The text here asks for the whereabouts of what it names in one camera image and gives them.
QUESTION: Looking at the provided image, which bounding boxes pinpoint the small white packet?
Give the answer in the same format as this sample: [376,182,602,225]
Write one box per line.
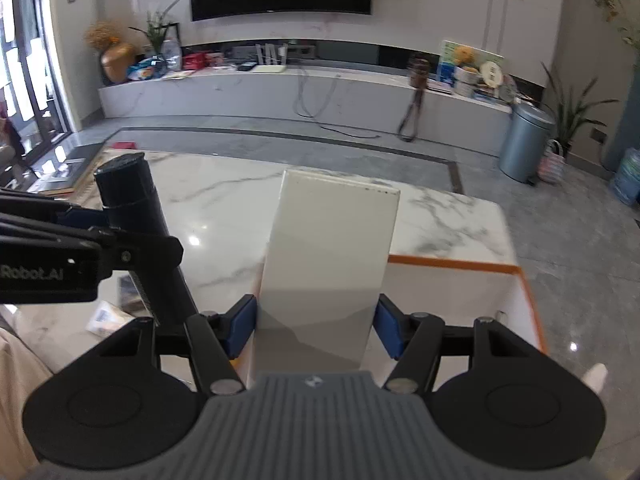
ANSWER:
[85,300,139,337]

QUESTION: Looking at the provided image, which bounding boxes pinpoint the person's cream clothing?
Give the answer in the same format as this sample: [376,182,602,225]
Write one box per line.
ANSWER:
[0,327,610,480]

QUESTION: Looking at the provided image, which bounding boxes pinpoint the blue snack bag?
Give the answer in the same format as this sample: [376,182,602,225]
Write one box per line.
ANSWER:
[126,57,169,82]

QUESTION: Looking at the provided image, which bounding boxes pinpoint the round white fan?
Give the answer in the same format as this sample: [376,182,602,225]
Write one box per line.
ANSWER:
[480,60,504,89]

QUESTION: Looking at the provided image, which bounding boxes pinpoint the black cylindrical bottle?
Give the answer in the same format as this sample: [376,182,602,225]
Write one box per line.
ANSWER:
[94,152,201,337]

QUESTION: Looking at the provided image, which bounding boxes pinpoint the orange cardboard box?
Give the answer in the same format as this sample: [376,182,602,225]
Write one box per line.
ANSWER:
[235,255,549,391]

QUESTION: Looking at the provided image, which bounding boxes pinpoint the clear plastic bottle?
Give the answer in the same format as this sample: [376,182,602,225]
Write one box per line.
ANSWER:
[160,37,182,71]

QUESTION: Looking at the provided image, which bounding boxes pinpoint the woven handbag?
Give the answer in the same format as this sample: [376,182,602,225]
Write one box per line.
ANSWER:
[537,139,566,186]

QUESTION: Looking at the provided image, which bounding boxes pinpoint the black book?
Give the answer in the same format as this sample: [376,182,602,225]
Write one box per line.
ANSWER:
[30,142,106,194]

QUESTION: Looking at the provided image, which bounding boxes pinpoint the blue water jug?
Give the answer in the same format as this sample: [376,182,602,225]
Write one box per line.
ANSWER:
[609,147,640,206]

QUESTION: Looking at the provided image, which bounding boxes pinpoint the grey round tin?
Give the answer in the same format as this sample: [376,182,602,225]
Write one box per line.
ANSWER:
[455,66,481,97]

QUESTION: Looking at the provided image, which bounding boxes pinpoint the long-leaved potted plant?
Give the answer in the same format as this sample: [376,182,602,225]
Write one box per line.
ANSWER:
[540,60,621,156]

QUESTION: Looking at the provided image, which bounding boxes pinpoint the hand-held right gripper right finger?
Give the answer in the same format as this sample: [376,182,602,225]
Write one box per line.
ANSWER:
[376,294,549,394]

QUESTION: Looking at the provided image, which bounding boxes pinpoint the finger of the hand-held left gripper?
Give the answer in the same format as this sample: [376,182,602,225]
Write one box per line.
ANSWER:
[0,213,185,272]
[0,188,109,229]

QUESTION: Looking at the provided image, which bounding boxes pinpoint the dried yellow flowers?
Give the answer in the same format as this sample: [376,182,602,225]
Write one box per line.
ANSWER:
[84,21,121,51]

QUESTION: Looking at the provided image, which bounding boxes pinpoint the gold vase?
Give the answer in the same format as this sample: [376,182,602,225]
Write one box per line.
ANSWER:
[100,42,137,85]

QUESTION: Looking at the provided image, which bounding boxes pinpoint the white router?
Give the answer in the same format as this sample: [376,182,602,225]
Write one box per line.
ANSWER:
[252,42,289,74]

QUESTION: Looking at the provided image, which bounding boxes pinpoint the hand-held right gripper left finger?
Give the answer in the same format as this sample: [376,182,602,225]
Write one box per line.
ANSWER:
[97,294,258,397]

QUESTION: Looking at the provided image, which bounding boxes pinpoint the blue-grey pedal bin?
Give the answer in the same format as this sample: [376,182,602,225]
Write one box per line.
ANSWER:
[499,102,556,185]

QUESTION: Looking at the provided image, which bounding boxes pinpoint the white rectangular box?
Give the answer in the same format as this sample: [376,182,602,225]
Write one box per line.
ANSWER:
[252,169,402,378]

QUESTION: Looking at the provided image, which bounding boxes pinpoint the white marble tv console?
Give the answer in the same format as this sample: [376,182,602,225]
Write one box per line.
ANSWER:
[97,62,514,159]

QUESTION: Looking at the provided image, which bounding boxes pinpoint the green orchid plant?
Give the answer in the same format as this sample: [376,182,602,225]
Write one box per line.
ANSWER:
[129,0,181,69]

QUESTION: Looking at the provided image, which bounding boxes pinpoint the black cable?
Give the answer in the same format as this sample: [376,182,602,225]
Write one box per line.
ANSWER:
[292,65,381,141]

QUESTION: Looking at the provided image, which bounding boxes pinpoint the black-framed glass door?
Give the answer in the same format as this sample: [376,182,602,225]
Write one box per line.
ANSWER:
[0,0,69,191]

